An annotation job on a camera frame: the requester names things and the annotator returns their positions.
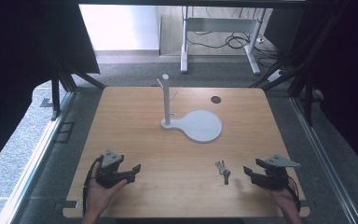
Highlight aluminium frame rail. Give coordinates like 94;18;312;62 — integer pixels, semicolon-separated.
288;96;358;224
0;91;76;224

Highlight black curtain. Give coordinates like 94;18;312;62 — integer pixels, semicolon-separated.
0;0;101;179
264;0;358;181

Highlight white key holder stand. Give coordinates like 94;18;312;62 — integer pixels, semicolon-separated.
156;73;224;145

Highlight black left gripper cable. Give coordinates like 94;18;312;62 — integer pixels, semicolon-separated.
81;154;104;217

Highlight white desk frame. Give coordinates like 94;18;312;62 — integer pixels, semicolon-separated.
180;6;267;76

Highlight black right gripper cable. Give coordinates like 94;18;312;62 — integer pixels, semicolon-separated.
286;175;303;214

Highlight person's right hand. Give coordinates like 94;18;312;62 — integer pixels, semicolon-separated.
264;182;300;214

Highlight black metal stand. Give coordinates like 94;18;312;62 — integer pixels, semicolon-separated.
250;8;351;127
45;59;107;122

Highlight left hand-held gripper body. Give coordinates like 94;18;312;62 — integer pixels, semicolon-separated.
94;148;129;189

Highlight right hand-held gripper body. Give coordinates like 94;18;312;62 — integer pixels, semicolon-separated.
255;154;301;190

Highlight person's left hand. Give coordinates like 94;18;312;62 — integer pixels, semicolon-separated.
85;162;129;217

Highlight black floor cables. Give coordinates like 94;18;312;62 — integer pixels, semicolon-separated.
187;30;282;61

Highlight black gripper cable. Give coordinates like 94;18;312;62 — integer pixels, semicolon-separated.
286;175;303;214
81;154;104;217

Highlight bunch of keys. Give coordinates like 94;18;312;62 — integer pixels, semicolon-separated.
213;160;232;186

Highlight white power strip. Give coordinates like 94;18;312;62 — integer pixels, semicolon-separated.
267;68;284;83

